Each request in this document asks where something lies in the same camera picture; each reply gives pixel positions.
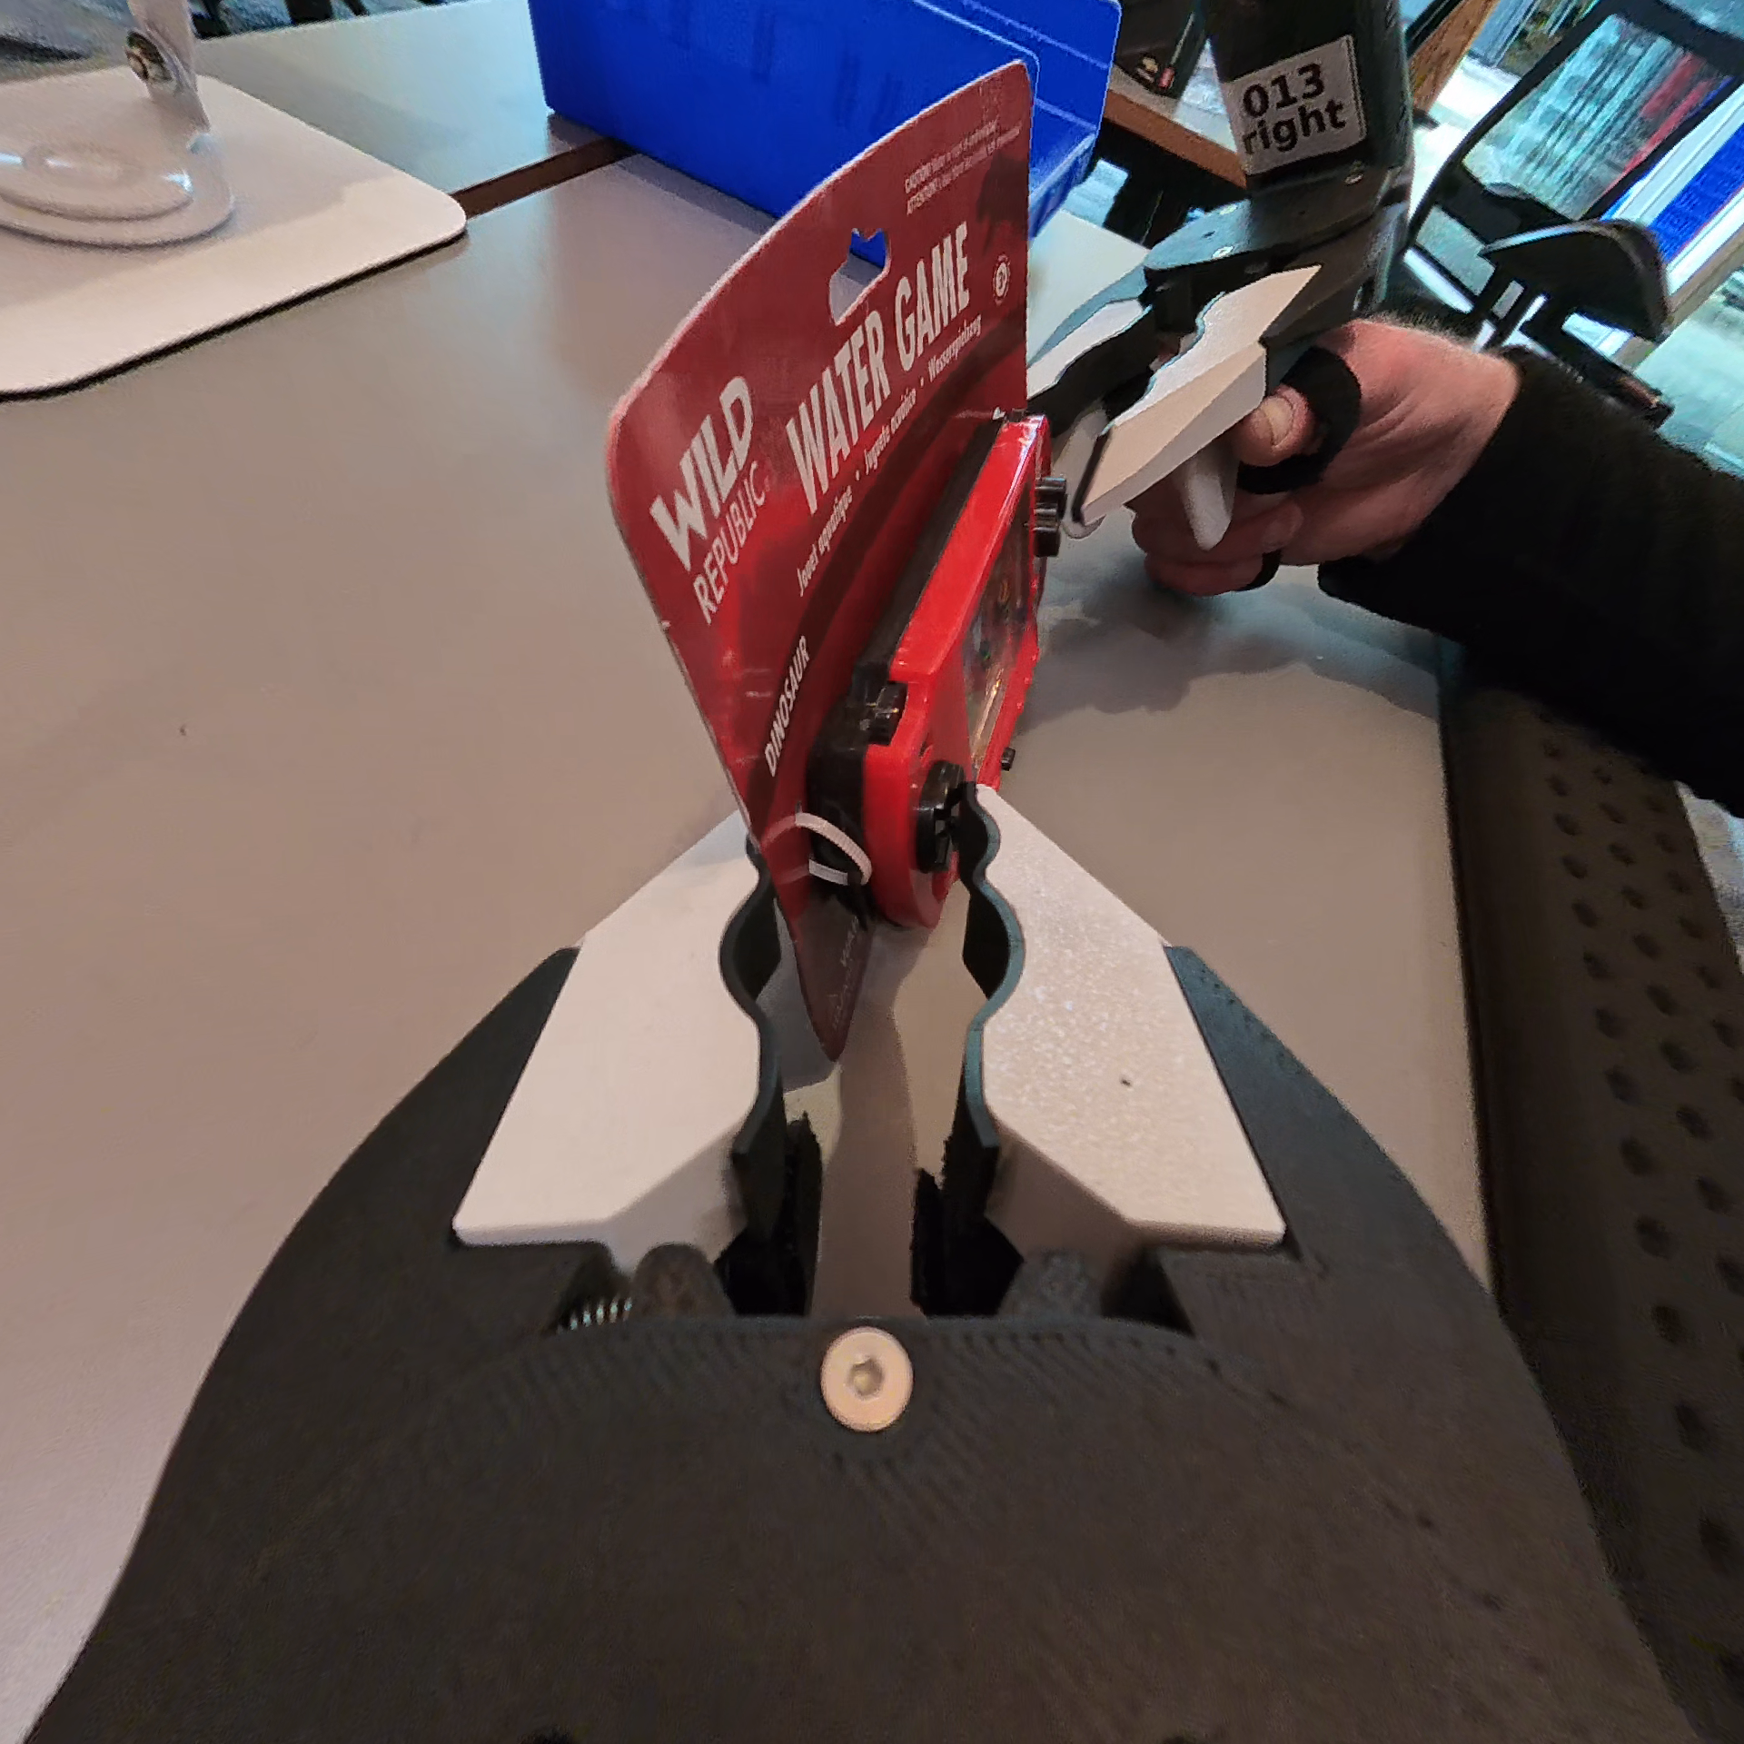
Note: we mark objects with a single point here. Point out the black office chair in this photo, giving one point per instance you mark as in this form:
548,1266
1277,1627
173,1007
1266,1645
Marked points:
1594,267

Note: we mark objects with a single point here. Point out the person's right forearm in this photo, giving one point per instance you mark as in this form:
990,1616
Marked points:
1608,572

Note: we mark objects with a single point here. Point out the red handheld toy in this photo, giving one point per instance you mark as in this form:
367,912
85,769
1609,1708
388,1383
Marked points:
819,448

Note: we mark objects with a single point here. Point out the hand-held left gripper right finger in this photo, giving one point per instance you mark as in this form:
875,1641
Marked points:
1118,1091

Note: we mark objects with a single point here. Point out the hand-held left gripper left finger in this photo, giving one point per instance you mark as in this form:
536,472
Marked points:
613,1102

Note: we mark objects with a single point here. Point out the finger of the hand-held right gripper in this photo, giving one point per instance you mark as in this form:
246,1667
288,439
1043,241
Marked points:
1090,347
1197,394

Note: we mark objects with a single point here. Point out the black perforated foam pad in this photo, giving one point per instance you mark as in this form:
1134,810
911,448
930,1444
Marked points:
1608,1159

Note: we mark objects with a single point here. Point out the blue plastic bin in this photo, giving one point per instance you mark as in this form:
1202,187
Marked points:
708,82

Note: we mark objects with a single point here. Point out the person's right hand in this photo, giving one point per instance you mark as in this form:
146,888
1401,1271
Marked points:
1417,421

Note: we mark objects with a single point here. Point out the wooden table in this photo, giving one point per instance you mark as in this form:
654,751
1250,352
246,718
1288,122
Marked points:
1185,136

